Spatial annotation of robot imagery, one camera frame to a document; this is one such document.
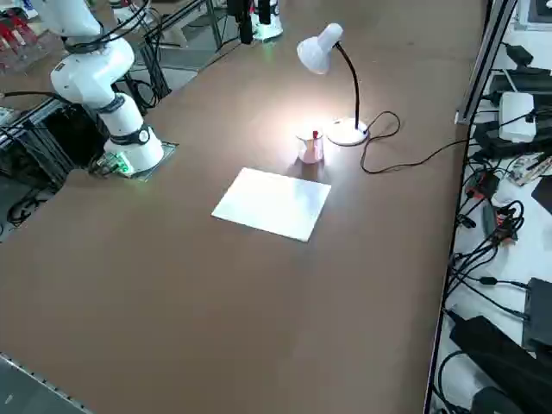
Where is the white gooseneck desk lamp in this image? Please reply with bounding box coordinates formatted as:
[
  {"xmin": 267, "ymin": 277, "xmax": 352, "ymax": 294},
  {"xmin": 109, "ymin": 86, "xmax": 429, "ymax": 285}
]
[{"xmin": 296, "ymin": 22, "xmax": 371, "ymax": 147}]

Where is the white pen cup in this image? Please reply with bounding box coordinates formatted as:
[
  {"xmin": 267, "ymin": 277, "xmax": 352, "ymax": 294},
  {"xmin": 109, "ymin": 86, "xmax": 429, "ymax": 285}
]
[{"xmin": 295, "ymin": 129, "xmax": 325, "ymax": 166}]

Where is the green circuit board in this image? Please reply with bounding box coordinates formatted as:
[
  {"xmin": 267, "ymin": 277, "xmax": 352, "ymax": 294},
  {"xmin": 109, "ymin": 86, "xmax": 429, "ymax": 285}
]
[{"xmin": 89, "ymin": 151, "xmax": 133, "ymax": 178}]

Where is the black controller cabinet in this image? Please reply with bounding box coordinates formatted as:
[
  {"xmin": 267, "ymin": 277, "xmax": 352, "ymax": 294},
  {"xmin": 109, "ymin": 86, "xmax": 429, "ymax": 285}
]
[{"xmin": 0, "ymin": 101, "xmax": 110, "ymax": 191}]

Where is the clear rack with red items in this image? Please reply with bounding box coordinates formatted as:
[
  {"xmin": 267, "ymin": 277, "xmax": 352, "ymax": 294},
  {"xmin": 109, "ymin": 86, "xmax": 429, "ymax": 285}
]
[{"xmin": 0, "ymin": 7, "xmax": 60, "ymax": 72}]

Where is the white plastic box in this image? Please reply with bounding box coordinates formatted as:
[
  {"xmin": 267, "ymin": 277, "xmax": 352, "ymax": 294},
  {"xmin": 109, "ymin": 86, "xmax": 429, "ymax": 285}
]
[{"xmin": 498, "ymin": 91, "xmax": 537, "ymax": 143}]

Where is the orange black connector block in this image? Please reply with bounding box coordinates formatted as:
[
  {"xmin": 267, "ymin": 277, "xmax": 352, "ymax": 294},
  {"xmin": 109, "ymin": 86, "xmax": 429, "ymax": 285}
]
[{"xmin": 467, "ymin": 171, "xmax": 500, "ymax": 200}]

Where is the black equipment box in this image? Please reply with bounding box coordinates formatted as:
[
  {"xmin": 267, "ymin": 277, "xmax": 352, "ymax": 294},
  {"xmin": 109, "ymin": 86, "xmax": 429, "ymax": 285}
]
[{"xmin": 521, "ymin": 277, "xmax": 552, "ymax": 351}]

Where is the black lamp power cable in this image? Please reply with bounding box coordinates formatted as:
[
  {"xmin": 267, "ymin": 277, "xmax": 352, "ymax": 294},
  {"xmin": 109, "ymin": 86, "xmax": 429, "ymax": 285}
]
[{"xmin": 360, "ymin": 110, "xmax": 469, "ymax": 175}]

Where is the aluminium frame post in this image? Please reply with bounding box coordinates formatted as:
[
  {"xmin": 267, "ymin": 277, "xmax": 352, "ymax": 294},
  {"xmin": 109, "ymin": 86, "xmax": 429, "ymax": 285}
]
[{"xmin": 455, "ymin": 0, "xmax": 518, "ymax": 126}]

